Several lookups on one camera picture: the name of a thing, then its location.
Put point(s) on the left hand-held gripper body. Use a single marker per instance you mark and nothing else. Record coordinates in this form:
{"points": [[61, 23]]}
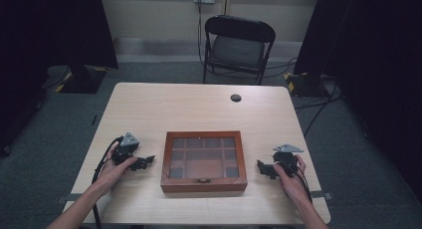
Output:
{"points": [[123, 152]]}

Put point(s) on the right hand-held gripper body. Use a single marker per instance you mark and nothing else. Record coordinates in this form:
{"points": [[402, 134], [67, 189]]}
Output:
{"points": [[287, 157]]}

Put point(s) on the wooden box with glass lid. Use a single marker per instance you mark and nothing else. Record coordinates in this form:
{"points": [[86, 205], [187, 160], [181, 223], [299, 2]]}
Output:
{"points": [[204, 185]]}

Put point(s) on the person's left hand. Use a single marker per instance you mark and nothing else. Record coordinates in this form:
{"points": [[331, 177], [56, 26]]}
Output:
{"points": [[111, 174]]}

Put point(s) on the person's right hand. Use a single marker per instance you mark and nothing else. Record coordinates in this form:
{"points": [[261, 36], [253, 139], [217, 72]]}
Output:
{"points": [[293, 185]]}

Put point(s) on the black stand base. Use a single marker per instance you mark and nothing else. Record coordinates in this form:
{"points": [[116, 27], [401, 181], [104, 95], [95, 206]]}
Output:
{"points": [[305, 84], [83, 79]]}

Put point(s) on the black folding chair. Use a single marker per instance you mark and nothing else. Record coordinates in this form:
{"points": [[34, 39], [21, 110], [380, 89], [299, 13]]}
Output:
{"points": [[237, 49]]}

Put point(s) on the dark curtain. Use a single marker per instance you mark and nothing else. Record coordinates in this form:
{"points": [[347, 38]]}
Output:
{"points": [[371, 56]]}

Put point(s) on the grey table bracket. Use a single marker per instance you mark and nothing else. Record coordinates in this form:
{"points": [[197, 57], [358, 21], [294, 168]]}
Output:
{"points": [[321, 194], [64, 198]]}

